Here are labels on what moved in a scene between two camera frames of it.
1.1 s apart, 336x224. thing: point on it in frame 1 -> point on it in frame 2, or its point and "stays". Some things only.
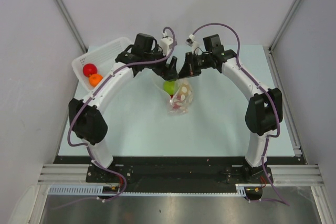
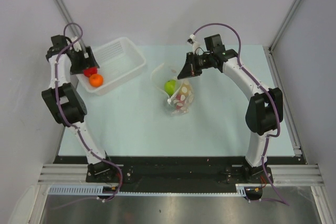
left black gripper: [167, 73] -> [79, 70]
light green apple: [169, 87] stays
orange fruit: [94, 79] stays
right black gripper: [189, 69] stays
